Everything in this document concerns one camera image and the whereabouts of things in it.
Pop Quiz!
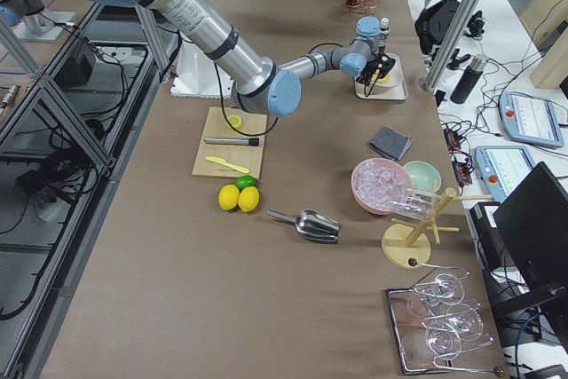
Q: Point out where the grey folded cloth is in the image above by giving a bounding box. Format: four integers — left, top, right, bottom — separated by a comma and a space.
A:
368, 126, 413, 161

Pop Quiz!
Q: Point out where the wooden cutting board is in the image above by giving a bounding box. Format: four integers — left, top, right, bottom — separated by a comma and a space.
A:
192, 107, 265, 178

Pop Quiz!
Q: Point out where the lemon half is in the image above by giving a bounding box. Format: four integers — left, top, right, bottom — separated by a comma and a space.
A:
227, 114, 242, 130

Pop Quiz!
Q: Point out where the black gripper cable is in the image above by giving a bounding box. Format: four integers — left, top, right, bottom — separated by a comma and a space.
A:
363, 68, 386, 99

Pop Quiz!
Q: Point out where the white rabbit tray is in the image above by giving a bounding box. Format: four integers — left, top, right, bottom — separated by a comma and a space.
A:
354, 52, 407, 101

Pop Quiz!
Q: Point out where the white round plate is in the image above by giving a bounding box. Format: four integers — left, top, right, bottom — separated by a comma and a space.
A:
365, 69, 403, 88

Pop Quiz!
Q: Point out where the teach pendant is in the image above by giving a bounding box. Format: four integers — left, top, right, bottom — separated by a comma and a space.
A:
499, 91, 564, 148
474, 146, 535, 202

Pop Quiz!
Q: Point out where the tea bottle on tray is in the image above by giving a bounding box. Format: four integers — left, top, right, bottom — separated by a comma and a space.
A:
378, 17, 390, 54

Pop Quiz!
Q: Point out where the upper clear wine glass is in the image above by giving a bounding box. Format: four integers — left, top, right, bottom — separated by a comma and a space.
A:
406, 273, 465, 318

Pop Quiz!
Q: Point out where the pink bowl with ice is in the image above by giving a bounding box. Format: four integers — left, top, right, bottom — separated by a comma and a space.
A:
351, 158, 412, 215

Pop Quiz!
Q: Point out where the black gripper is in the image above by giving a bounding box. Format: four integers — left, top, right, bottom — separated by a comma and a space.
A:
357, 54, 396, 85

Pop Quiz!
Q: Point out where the upper teach pendant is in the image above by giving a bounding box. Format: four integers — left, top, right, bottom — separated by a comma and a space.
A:
499, 91, 564, 148

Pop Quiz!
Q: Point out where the metal ice scoop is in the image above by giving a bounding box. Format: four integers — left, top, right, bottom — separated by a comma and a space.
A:
266, 209, 340, 244

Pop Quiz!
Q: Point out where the aluminium frame post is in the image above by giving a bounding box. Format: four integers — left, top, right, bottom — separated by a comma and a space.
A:
422, 0, 479, 92

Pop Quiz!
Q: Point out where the clear wine glass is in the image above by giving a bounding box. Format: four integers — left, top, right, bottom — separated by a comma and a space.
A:
406, 273, 465, 318
422, 305, 483, 360

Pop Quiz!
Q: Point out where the green lime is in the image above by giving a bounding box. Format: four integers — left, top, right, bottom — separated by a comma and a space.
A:
234, 175, 256, 191

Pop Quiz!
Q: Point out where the black monitor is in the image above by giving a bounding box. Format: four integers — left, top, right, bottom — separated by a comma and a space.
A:
493, 162, 567, 339

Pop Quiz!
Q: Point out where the black thermos bottle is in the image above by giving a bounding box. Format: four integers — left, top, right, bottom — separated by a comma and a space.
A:
450, 54, 488, 104

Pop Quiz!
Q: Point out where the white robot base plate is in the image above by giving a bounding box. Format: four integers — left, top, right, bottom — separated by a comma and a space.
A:
171, 41, 233, 99

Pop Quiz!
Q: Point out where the yellow lemon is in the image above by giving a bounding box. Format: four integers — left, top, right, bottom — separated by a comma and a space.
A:
217, 184, 241, 211
238, 186, 260, 212

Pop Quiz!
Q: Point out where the yellow plastic knife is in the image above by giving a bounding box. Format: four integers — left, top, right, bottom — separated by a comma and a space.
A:
205, 156, 250, 174

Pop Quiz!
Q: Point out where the mirrored glass rack tray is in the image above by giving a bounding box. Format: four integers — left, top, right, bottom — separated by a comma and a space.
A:
386, 265, 505, 378

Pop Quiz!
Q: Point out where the green bowl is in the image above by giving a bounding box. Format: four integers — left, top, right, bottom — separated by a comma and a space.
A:
403, 161, 442, 193

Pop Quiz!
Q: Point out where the upper yellow lemon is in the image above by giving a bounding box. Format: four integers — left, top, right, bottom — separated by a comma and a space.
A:
217, 184, 241, 211

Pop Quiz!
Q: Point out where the lower yellow lemon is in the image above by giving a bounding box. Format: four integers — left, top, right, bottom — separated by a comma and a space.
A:
238, 186, 260, 212

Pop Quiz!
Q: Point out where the steel muddler black tip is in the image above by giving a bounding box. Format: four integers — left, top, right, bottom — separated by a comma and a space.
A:
203, 138, 260, 146

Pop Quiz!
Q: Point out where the lower clear wine glass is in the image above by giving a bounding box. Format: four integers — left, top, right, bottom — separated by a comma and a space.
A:
422, 305, 483, 360

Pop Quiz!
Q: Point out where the clear glass on mug tree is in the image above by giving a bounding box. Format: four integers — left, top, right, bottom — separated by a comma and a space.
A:
388, 186, 438, 220

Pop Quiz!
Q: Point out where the glazed braided donut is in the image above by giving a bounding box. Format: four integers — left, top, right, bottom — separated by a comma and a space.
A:
371, 70, 391, 84

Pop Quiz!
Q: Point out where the lower teach pendant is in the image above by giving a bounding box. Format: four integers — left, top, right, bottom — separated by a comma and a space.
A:
474, 146, 535, 202

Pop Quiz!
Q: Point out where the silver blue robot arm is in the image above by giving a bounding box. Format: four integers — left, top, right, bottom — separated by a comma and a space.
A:
91, 0, 389, 117

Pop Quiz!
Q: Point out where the wooden mug tree stand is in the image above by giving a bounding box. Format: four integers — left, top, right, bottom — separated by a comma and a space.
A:
381, 187, 493, 270

